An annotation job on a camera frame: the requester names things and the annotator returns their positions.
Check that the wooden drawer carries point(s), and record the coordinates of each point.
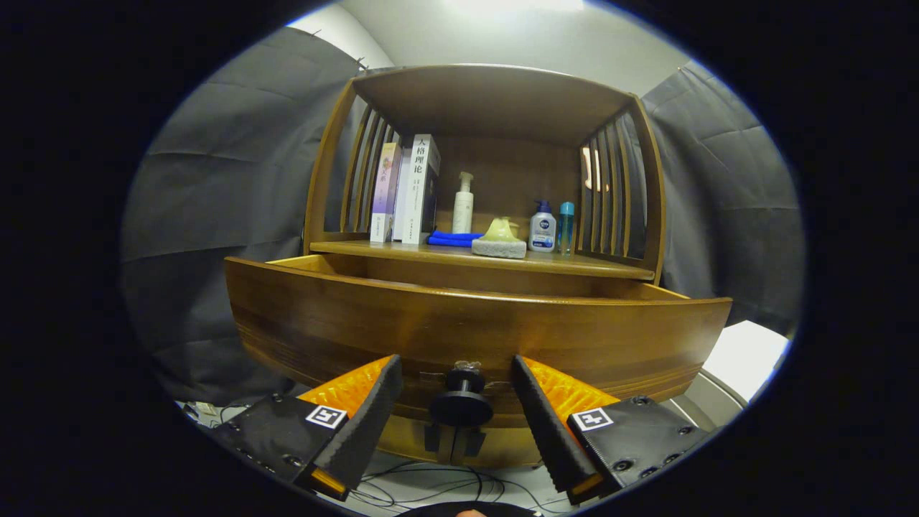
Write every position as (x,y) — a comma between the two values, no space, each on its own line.
(359,323)

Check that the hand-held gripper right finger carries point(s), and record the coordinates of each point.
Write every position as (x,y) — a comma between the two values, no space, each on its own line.
(546,431)

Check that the wooden cabinet door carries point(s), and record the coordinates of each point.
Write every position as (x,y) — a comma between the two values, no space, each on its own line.
(406,441)
(513,449)

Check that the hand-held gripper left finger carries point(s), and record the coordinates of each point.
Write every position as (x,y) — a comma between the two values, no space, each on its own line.
(366,431)

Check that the grey sponge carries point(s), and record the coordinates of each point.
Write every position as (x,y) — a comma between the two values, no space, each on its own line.
(499,248)

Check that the blue folded cloth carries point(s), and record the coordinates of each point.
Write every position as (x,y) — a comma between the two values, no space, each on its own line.
(449,238)

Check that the clear bottle with blue cap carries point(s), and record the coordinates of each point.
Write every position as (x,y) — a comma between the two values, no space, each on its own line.
(543,233)

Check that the thin white book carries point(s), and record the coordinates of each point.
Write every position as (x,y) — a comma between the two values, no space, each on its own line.
(402,194)

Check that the black drawer knob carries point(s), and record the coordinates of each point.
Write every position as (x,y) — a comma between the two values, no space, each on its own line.
(461,406)

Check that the thick white and black book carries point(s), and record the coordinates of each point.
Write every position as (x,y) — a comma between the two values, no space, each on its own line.
(420,187)

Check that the purple book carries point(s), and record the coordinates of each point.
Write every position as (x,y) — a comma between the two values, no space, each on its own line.
(385,187)

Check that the black backdrop cloth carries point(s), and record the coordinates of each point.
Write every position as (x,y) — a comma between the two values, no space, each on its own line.
(215,179)

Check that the teal slim bottle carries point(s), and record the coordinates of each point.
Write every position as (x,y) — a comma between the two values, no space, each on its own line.
(566,226)

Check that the white flat panel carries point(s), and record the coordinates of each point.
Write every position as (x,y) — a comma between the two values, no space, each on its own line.
(747,359)

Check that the wooden cabinet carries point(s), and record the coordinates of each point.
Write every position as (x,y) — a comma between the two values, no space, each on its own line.
(488,93)

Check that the yellow lidded teacup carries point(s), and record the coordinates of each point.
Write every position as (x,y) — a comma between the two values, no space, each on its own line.
(500,230)

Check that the white pump bottle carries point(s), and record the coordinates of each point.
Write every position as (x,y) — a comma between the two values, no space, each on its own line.
(463,208)

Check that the wooden countertop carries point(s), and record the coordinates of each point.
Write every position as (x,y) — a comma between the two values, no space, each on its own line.
(574,264)

